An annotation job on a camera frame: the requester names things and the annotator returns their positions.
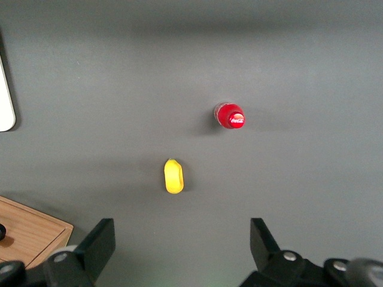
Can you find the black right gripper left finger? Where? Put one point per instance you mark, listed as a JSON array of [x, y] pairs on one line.
[[98, 245]]

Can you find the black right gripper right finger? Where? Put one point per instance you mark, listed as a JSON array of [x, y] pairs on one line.
[[263, 248]]

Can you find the white plastic tray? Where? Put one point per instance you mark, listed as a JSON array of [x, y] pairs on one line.
[[5, 104]]

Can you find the wooden drawer cabinet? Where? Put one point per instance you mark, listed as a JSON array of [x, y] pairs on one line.
[[64, 236]]

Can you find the yellow lemon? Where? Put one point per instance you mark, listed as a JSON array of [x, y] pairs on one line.
[[173, 176]]

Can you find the red cola bottle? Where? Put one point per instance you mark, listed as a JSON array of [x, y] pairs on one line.
[[229, 116]]

